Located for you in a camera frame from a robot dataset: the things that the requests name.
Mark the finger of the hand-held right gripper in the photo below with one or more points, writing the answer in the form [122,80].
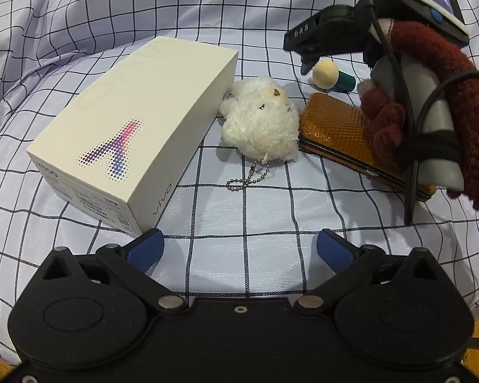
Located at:
[306,64]

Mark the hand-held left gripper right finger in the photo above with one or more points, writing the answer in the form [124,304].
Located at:
[335,249]

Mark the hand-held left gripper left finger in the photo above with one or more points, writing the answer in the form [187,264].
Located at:
[147,247]

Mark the person's right hand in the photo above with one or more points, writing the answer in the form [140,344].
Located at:
[475,119]

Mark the brown leather wallet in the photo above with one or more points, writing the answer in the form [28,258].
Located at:
[331,127]

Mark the checked white bed sheet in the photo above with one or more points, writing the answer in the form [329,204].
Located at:
[263,215]

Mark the white cardboard box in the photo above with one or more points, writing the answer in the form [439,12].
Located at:
[143,107]

